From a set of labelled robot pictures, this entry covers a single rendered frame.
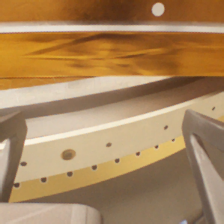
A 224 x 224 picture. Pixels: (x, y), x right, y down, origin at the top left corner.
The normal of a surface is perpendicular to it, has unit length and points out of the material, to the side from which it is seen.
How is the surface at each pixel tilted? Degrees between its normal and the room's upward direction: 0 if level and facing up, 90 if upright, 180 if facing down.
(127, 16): 90
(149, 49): 90
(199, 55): 90
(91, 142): 90
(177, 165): 62
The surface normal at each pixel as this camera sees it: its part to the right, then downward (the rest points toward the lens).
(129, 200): 0.35, 0.07
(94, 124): 0.00, -0.83
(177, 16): 0.02, 0.56
